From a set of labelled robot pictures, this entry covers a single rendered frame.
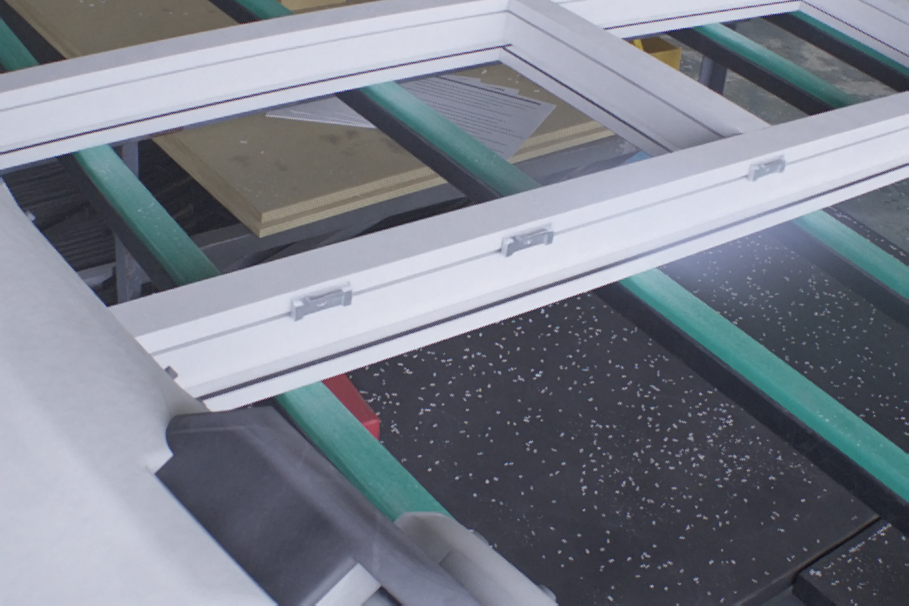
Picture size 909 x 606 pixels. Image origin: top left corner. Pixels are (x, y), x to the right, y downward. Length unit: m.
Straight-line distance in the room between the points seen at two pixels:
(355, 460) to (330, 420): 0.05
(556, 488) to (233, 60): 0.54
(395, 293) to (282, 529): 0.75
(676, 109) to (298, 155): 0.60
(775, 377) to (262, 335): 0.40
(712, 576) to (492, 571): 1.00
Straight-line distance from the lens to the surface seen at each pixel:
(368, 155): 1.73
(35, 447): 0.23
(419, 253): 0.96
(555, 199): 1.06
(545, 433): 1.35
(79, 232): 2.15
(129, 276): 1.53
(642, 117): 1.35
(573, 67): 1.42
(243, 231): 1.60
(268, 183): 1.65
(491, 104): 1.90
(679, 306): 1.08
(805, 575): 1.27
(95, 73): 1.24
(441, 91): 1.92
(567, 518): 1.26
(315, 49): 1.35
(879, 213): 3.32
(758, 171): 1.20
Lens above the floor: 1.44
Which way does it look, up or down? 31 degrees down
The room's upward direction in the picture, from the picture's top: 8 degrees clockwise
